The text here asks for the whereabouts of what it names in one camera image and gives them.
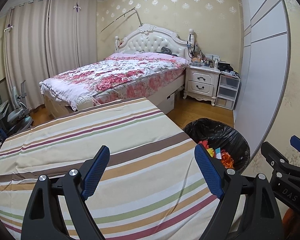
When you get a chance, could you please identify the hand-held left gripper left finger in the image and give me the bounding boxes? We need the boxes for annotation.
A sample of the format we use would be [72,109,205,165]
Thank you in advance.
[21,145,110,240]

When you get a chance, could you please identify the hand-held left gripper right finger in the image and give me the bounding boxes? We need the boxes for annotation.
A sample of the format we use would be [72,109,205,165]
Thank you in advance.
[194,144,283,240]

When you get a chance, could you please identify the orange plastic bag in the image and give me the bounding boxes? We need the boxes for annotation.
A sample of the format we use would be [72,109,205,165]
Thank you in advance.
[220,152,234,169]

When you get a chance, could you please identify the black trash bin bag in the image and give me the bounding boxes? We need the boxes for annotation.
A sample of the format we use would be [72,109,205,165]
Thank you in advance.
[182,118,250,175]

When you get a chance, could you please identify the person's right forearm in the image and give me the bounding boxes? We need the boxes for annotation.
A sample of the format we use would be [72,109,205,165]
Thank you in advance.
[282,209,300,240]

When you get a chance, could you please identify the striped tablecloth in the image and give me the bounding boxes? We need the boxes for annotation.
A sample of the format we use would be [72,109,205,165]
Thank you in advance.
[0,97,240,240]

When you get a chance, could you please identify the clear plastic drawer unit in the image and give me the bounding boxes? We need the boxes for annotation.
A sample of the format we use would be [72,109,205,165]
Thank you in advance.
[215,74,240,110]

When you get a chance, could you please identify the white and grey wardrobe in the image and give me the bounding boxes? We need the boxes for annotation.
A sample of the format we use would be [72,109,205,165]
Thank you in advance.
[234,0,290,155]

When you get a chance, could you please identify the white nightstand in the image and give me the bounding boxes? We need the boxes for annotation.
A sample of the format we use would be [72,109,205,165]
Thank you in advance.
[182,64,221,105]

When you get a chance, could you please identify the grey desk chair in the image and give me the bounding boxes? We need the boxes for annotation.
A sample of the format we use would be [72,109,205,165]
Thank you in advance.
[6,80,33,133]

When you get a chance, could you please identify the dark clutter pile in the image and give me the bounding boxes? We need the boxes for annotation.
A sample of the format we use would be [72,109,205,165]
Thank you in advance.
[217,61,239,77]

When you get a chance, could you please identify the floral blanket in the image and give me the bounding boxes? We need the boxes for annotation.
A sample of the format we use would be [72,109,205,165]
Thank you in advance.
[40,52,189,108]

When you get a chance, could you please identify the cluster of toiletries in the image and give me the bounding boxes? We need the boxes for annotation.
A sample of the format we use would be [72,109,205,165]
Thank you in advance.
[187,42,220,68]

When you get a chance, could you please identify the beige curtain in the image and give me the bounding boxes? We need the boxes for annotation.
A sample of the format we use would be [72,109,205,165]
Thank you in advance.
[47,0,99,78]
[4,0,52,110]

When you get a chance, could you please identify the white bed with tufted headboard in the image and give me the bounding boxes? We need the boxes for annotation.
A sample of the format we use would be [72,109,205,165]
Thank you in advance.
[39,24,190,118]

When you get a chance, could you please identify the thin metal rod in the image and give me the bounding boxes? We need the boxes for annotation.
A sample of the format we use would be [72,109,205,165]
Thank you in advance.
[101,8,143,33]

